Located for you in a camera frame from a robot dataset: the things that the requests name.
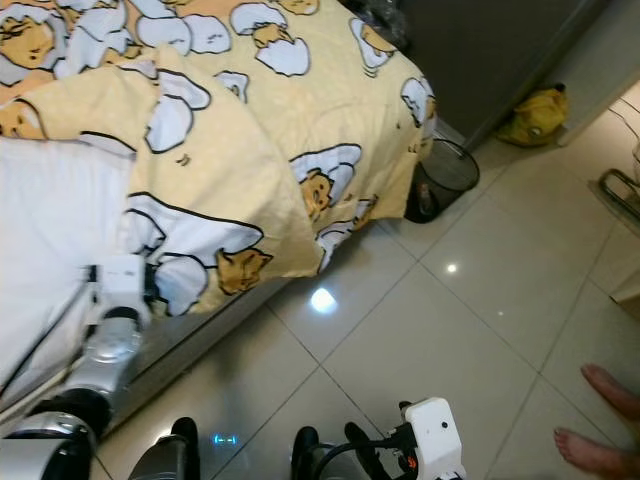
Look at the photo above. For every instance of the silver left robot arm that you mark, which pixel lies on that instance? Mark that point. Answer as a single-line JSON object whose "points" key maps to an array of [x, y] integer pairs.
{"points": [[110, 360]]}

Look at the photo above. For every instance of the black right robot leg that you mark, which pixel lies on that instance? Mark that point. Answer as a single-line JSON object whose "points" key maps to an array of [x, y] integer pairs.
{"points": [[305, 458]]}

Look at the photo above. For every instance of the black robot leg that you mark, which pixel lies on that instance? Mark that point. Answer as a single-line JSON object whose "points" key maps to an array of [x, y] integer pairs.
{"points": [[305, 458], [170, 458]]}

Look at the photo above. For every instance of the person's bare foot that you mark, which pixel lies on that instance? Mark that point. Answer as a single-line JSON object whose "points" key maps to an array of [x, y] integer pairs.
{"points": [[595, 455], [615, 390]]}

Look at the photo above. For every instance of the black left robot leg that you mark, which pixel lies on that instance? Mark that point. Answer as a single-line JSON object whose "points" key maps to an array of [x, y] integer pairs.
{"points": [[170, 458]]}

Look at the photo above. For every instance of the black mesh wastebasket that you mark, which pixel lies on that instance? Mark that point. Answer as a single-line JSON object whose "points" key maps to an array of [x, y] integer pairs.
{"points": [[450, 170]]}

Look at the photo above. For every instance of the pale yellow cartoon quilt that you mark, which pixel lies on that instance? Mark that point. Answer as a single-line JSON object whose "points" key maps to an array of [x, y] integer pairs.
{"points": [[260, 200]]}

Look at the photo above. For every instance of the white quilted mattress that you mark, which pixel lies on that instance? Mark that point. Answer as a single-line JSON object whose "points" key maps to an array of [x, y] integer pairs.
{"points": [[50, 230]]}

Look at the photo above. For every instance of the chrome metal rack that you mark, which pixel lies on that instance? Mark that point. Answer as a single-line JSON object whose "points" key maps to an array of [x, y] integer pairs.
{"points": [[620, 195]]}

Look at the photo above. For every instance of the yellow bag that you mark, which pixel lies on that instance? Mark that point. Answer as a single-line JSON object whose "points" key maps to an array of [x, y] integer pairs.
{"points": [[535, 118]]}

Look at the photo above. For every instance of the dark grey cabinet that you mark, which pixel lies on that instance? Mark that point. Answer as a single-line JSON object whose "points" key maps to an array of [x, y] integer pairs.
{"points": [[480, 50]]}

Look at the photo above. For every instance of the black plastic bag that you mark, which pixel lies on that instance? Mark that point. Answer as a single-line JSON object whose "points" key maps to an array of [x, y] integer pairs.
{"points": [[375, 18]]}

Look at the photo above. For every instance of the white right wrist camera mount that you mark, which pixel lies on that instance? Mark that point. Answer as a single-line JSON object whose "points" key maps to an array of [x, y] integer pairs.
{"points": [[435, 435]]}

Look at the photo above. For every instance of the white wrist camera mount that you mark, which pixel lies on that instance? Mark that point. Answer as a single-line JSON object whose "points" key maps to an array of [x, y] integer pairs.
{"points": [[122, 280], [435, 435]]}

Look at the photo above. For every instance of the grey bed frame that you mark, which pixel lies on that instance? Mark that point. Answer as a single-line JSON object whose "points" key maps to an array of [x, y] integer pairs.
{"points": [[230, 330]]}

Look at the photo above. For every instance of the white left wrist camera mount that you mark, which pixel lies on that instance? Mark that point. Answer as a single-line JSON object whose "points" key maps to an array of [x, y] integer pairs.
{"points": [[122, 280]]}

